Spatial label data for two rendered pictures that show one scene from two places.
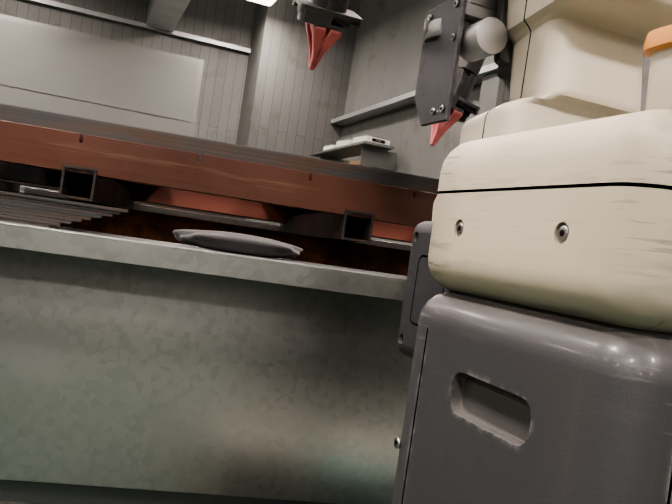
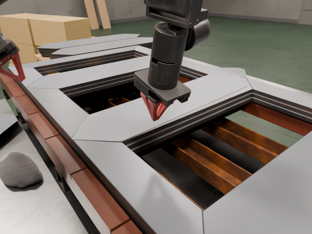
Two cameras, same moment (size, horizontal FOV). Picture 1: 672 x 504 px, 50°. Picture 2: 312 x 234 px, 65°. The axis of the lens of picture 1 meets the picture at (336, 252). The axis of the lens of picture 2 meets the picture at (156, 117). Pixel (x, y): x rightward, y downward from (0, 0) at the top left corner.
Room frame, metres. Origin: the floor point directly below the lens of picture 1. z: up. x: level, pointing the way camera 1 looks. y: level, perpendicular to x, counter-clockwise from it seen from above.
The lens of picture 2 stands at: (1.19, -0.58, 1.20)
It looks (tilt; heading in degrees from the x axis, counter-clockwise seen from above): 28 degrees down; 63
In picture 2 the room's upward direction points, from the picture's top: straight up
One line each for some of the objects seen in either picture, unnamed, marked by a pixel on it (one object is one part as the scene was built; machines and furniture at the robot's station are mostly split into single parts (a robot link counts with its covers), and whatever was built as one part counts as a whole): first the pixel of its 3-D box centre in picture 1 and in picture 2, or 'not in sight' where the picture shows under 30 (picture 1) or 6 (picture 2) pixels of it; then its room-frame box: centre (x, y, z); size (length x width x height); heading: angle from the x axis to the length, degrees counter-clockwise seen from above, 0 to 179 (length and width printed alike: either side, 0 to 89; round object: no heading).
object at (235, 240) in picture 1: (240, 243); (17, 169); (1.07, 0.14, 0.69); 0.20 x 0.10 x 0.03; 107
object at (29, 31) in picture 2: not in sight; (60, 45); (1.58, 3.33, 0.41); 1.39 x 0.99 x 0.82; 121
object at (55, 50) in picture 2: not in sight; (103, 46); (1.63, 1.11, 0.82); 0.80 x 0.40 x 0.06; 12
